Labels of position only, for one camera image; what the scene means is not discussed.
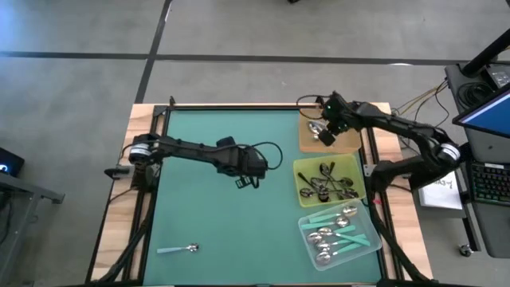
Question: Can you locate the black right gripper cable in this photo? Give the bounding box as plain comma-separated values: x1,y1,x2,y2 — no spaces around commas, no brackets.
296,93,332,120

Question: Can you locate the black power adapter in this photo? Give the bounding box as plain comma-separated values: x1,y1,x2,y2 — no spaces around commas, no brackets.
486,65,510,89

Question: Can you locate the black clamp handle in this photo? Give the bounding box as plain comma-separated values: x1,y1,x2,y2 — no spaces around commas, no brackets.
104,166,132,181

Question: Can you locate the black monitor pole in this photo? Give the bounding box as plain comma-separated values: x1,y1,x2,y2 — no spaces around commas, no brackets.
461,27,510,77

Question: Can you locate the grey side table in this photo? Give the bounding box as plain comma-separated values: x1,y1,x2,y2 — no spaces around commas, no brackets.
0,171,66,287

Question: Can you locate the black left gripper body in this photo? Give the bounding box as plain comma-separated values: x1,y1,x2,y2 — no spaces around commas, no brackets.
214,137,269,179

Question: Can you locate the silver metal fork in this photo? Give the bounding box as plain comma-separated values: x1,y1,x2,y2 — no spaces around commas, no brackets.
310,127,330,142

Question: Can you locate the orange plastic bin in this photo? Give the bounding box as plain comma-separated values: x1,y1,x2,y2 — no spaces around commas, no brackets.
297,107,363,155

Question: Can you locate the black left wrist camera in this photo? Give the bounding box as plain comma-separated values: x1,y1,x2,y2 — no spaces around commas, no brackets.
216,136,237,151

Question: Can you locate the yellow cable bundle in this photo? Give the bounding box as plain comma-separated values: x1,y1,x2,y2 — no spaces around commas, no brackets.
392,79,451,120

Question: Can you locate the silver metal spoon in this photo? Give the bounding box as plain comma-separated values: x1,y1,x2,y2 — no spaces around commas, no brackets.
307,120,326,136

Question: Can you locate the computer monitor blue screen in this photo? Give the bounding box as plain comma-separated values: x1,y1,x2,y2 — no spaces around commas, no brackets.
452,81,510,140

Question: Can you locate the green table mat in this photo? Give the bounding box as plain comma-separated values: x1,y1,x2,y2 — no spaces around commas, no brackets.
142,109,384,286

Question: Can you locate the yellow plastic bin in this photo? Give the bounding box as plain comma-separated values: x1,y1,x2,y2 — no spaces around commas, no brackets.
292,153,367,209

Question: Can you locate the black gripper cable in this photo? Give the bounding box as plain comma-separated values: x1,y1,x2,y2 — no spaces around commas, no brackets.
296,93,332,120
245,140,284,171

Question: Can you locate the grey equipment cart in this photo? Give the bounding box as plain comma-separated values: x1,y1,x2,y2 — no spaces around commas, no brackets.
444,61,510,259

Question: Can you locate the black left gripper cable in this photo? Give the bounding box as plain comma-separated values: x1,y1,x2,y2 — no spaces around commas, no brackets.
245,140,284,171

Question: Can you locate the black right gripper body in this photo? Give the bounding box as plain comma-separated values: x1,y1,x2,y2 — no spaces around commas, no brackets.
320,90,359,136

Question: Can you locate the black aluminium table frame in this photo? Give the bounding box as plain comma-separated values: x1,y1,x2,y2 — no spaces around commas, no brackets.
85,95,434,287

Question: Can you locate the black box blue light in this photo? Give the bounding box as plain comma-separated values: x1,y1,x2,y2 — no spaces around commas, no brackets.
0,146,26,177

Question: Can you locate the light blue handled spoon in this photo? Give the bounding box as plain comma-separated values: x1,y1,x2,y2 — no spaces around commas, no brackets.
155,243,200,255

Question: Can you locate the coiled black cable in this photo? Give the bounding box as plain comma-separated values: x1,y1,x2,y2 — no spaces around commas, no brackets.
456,81,489,111

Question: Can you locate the clear plastic bin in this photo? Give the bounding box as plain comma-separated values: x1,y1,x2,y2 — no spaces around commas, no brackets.
296,198,383,273

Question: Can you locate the white paper sheet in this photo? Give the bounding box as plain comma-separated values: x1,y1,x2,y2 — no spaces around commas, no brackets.
417,171,464,211

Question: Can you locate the black backlit keyboard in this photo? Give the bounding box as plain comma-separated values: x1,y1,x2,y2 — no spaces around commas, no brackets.
471,164,510,207

